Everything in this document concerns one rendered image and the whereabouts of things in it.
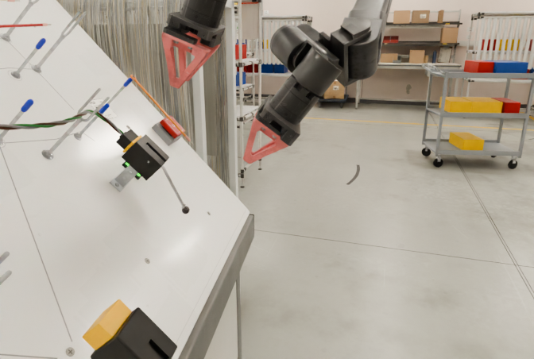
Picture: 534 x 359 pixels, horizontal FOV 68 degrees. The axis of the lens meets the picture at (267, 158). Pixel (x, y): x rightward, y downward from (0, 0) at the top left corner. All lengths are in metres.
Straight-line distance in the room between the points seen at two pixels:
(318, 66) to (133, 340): 0.41
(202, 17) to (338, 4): 8.25
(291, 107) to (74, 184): 0.35
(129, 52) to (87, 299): 1.10
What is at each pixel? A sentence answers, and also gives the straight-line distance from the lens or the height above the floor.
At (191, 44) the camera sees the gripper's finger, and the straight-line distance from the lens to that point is 0.58.
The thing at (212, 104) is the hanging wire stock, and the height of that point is 1.02.
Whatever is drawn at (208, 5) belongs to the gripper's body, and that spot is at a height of 1.33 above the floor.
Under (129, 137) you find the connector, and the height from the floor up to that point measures 1.14.
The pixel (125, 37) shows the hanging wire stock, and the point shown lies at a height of 1.29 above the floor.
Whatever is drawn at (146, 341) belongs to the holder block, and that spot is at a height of 1.00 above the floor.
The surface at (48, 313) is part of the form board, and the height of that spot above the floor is 0.99.
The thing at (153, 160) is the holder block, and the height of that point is 1.10.
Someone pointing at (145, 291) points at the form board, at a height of 0.94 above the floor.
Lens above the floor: 1.29
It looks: 17 degrees down
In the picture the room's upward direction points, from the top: straight up
